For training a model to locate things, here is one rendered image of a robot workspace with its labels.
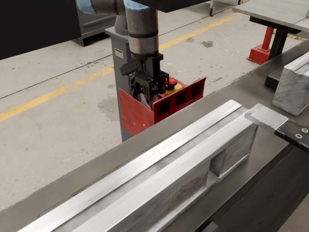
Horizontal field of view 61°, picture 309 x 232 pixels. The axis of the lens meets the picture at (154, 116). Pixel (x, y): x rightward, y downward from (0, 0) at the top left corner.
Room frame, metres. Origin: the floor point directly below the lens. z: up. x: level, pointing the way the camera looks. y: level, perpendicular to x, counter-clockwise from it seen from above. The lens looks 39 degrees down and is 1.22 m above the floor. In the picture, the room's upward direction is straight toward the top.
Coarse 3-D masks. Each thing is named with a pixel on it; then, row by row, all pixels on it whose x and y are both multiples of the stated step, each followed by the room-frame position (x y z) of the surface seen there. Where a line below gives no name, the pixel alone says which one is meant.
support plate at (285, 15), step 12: (252, 0) 0.84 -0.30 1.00; (264, 0) 0.84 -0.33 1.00; (276, 0) 0.84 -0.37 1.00; (240, 12) 0.75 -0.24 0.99; (252, 12) 0.72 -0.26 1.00; (264, 12) 0.72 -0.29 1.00; (276, 12) 0.72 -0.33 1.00; (288, 12) 0.72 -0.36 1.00; (300, 12) 0.72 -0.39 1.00; (288, 24) 0.65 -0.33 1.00; (300, 24) 0.63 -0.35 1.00
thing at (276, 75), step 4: (304, 52) 0.68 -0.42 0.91; (300, 56) 0.66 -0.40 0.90; (292, 60) 0.63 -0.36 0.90; (280, 68) 0.59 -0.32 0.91; (272, 72) 0.57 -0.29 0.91; (276, 72) 0.57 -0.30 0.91; (280, 72) 0.57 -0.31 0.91; (268, 76) 0.56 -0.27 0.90; (272, 76) 0.55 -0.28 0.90; (276, 76) 0.55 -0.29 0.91; (280, 76) 0.55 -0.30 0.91; (268, 80) 0.55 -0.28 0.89; (272, 80) 0.55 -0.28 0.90; (276, 80) 0.54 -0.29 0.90; (268, 84) 0.55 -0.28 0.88; (272, 84) 0.54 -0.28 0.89; (276, 84) 0.54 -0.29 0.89; (276, 88) 0.54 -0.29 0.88
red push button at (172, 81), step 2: (170, 78) 0.70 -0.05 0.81; (172, 78) 0.70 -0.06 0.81; (174, 78) 0.71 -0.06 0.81; (166, 80) 0.69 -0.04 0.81; (170, 80) 0.69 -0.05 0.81; (172, 80) 0.69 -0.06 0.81; (174, 80) 0.69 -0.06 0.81; (176, 80) 0.70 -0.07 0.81; (166, 82) 0.68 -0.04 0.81; (170, 82) 0.68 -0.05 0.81; (172, 82) 0.68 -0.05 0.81; (174, 82) 0.68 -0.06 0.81; (176, 82) 0.68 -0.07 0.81; (166, 84) 0.68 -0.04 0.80; (170, 84) 0.68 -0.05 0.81; (172, 84) 0.68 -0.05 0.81; (174, 84) 0.68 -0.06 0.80; (176, 84) 0.68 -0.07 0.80; (170, 86) 0.68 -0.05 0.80; (172, 86) 0.68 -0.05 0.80; (174, 86) 0.69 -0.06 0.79; (170, 88) 0.68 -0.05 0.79; (172, 88) 0.68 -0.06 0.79
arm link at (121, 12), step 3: (117, 0) 0.71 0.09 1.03; (120, 0) 0.71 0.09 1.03; (123, 0) 0.71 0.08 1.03; (117, 3) 0.71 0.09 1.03; (120, 3) 0.71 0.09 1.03; (123, 3) 0.71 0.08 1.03; (117, 6) 0.71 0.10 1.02; (120, 6) 0.71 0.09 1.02; (123, 6) 0.71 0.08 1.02; (117, 9) 0.71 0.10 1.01; (120, 9) 0.71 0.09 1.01; (123, 9) 0.71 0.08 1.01; (120, 12) 0.72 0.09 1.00; (123, 12) 0.71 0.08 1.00; (120, 15) 0.73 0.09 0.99; (123, 15) 0.73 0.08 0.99
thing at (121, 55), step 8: (112, 32) 1.17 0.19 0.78; (112, 40) 1.18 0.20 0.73; (120, 40) 1.13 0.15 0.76; (128, 40) 1.08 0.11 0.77; (112, 48) 1.18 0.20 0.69; (120, 48) 1.14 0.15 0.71; (128, 48) 1.11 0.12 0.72; (120, 56) 1.14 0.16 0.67; (128, 56) 1.11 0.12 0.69; (120, 64) 1.14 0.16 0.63; (120, 72) 1.15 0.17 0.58; (120, 80) 1.15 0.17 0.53; (128, 80) 1.11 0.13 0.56; (128, 88) 1.11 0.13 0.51; (120, 112) 1.17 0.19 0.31; (120, 120) 1.18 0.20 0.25; (120, 128) 1.18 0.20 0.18; (128, 136) 1.13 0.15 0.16
